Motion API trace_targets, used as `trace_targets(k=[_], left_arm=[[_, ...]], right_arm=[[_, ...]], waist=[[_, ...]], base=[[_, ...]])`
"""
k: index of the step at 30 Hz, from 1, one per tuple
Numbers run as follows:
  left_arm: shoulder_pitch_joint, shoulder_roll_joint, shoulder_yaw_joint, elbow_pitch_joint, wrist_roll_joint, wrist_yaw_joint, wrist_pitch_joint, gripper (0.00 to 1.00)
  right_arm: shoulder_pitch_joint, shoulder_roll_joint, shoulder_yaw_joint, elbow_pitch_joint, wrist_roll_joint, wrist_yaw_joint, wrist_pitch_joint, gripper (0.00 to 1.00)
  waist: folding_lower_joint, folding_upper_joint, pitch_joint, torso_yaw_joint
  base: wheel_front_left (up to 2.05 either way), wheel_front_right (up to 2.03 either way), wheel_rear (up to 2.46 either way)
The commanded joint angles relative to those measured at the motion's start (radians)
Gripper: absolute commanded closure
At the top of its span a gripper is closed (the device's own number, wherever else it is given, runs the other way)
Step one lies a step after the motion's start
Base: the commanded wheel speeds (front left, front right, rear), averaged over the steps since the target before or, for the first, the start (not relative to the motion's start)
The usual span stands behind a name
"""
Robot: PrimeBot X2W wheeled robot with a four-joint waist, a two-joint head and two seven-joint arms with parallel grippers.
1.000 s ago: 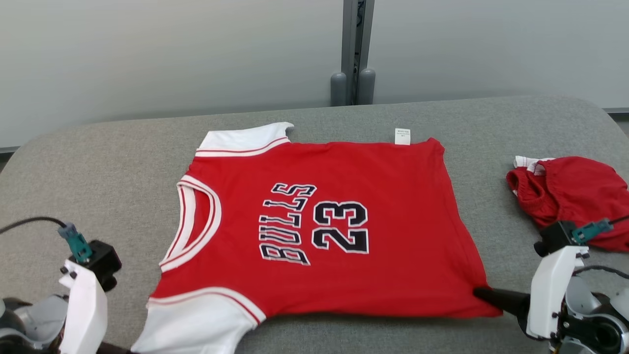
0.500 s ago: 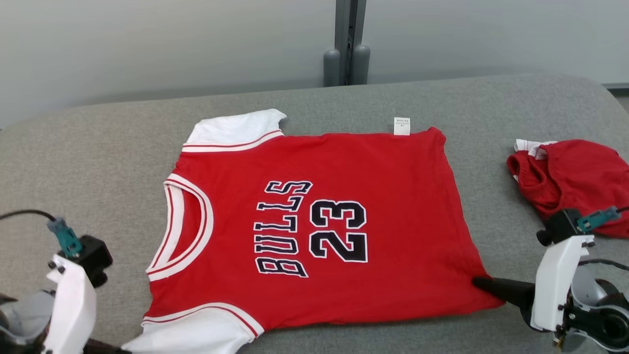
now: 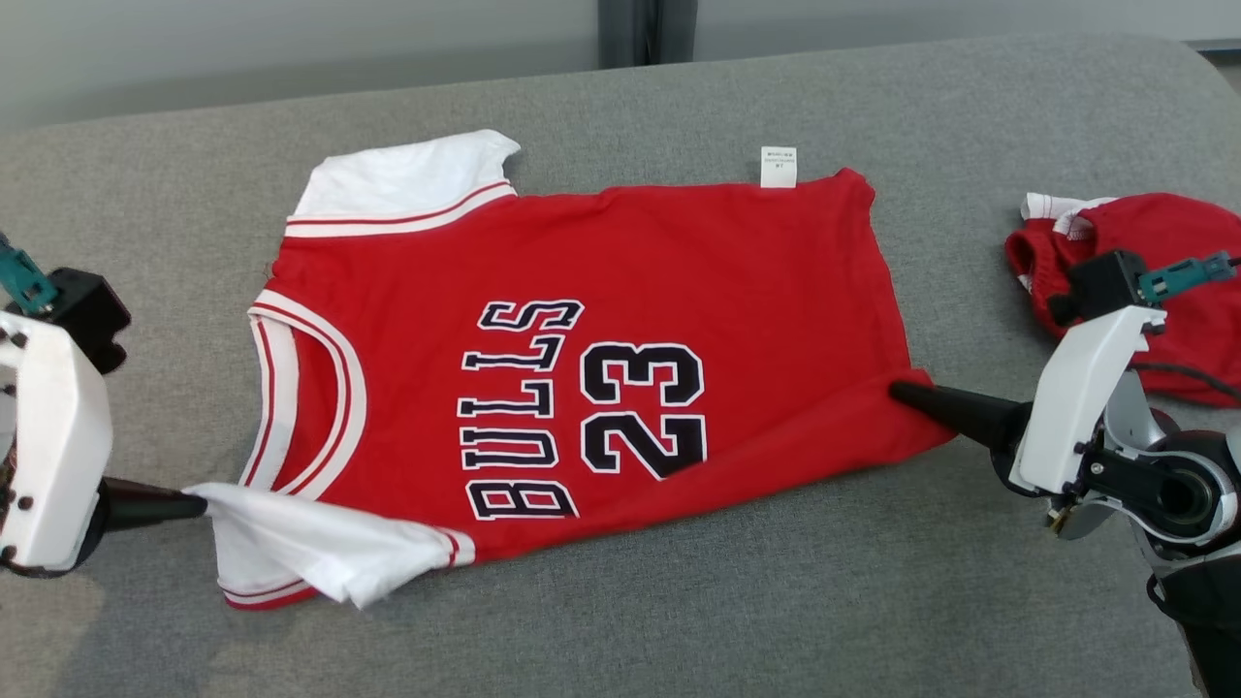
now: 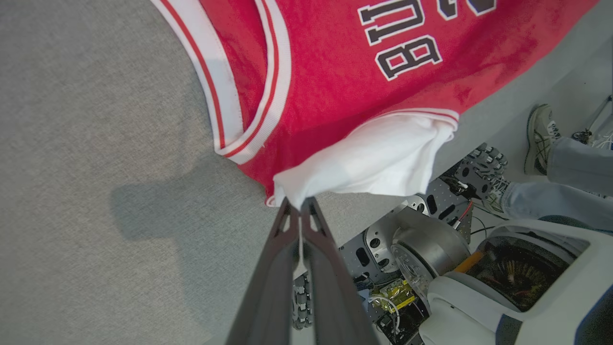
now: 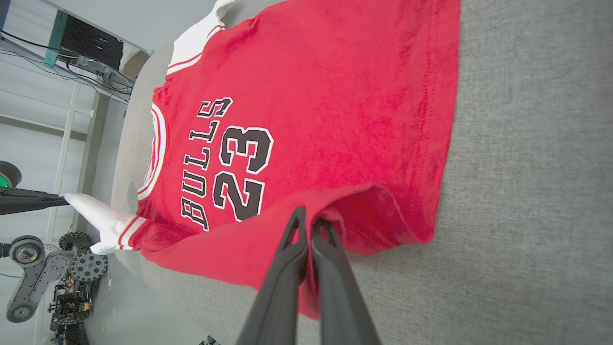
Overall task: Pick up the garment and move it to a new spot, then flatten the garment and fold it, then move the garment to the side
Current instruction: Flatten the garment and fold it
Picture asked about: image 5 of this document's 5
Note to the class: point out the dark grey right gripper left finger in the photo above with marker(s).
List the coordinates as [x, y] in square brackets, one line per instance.
[280, 297]

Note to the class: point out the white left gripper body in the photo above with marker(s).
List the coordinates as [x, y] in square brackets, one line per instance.
[7, 175]

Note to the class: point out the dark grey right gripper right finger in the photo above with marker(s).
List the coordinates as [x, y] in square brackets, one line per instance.
[340, 306]

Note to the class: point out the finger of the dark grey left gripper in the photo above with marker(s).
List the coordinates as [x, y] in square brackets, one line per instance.
[28, 201]

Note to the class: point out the red Bulls 23 jersey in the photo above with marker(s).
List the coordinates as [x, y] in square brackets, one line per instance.
[335, 96]

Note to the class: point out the grey perforated link arm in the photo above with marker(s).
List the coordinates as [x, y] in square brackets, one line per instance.
[33, 282]

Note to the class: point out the black gear wheel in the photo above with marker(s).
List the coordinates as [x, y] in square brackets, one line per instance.
[89, 267]
[75, 242]

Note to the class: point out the black mechanical assembly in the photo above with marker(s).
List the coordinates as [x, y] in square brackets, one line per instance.
[69, 306]

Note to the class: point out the grey equipment shelf rack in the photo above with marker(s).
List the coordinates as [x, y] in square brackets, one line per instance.
[52, 38]

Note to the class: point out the black computer box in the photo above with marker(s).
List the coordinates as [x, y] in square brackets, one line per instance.
[91, 40]

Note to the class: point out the white round device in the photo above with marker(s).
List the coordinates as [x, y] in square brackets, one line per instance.
[133, 64]

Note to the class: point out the grey fabric sofa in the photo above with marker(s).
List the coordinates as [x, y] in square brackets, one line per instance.
[527, 191]

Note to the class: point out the white metal frame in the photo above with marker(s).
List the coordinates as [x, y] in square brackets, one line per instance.
[64, 143]

